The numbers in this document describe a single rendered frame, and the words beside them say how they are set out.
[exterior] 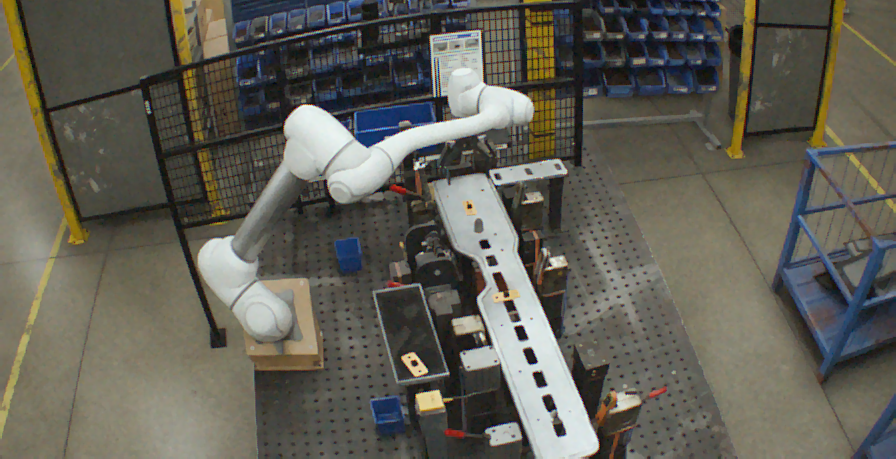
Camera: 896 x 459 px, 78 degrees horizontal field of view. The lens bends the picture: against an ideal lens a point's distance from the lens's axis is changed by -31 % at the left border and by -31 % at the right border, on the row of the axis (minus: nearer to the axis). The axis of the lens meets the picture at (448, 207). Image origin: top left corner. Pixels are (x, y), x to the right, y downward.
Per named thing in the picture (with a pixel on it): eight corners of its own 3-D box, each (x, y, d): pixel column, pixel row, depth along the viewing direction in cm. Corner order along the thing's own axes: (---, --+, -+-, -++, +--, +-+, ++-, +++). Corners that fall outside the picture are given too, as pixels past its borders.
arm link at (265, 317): (274, 350, 244) (262, 354, 223) (238, 311, 245) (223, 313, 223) (302, 318, 246) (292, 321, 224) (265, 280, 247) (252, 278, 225)
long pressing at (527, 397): (611, 449, 187) (611, 446, 186) (535, 471, 183) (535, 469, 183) (487, 173, 295) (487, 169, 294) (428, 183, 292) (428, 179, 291)
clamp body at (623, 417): (629, 466, 212) (651, 403, 190) (588, 479, 210) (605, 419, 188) (620, 444, 220) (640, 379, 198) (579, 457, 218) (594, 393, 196)
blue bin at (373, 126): (437, 151, 301) (435, 122, 293) (358, 161, 298) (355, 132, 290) (432, 129, 314) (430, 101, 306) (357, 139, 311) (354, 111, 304)
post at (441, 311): (458, 392, 246) (453, 311, 222) (443, 395, 245) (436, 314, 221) (455, 382, 250) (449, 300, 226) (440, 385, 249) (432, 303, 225)
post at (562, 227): (569, 231, 311) (572, 171, 293) (544, 236, 309) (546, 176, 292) (564, 221, 316) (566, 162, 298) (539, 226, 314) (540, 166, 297)
